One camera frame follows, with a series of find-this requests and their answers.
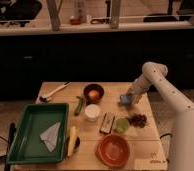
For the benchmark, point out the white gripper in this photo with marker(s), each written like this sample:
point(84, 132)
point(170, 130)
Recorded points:
point(140, 86)

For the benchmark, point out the blue sponge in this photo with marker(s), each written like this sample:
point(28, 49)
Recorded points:
point(127, 99)

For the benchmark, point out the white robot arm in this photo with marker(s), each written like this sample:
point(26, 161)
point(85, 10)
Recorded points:
point(181, 150)

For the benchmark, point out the green cup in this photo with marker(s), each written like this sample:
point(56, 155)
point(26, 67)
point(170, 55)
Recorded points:
point(121, 125)

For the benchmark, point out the white paper cup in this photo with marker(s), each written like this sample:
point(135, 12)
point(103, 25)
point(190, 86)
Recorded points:
point(92, 112)

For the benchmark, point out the brown grape bunch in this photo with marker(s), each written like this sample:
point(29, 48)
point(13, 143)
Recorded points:
point(138, 120)

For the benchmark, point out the orange fruit in bowl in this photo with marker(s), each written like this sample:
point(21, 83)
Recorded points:
point(94, 95)

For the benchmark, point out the dark brown bowl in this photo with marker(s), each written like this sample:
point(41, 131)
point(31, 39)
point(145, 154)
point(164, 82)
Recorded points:
point(90, 87)

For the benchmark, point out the green cucumber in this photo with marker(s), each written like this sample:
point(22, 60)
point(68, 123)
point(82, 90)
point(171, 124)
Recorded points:
point(78, 109)

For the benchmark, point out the orange red plate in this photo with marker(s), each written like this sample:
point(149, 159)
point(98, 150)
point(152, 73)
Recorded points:
point(113, 150)

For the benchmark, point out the yellow banana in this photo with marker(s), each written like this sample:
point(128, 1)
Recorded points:
point(72, 140)

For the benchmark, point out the red object on shelf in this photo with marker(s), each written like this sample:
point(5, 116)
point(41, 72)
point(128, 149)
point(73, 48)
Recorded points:
point(74, 21)

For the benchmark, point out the grey folded cloth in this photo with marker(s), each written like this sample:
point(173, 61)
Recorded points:
point(50, 136)

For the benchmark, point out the green plastic tray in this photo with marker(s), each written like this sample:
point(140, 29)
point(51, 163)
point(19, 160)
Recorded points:
point(27, 147)

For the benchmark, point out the black office chair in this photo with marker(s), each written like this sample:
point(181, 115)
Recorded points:
point(19, 12)

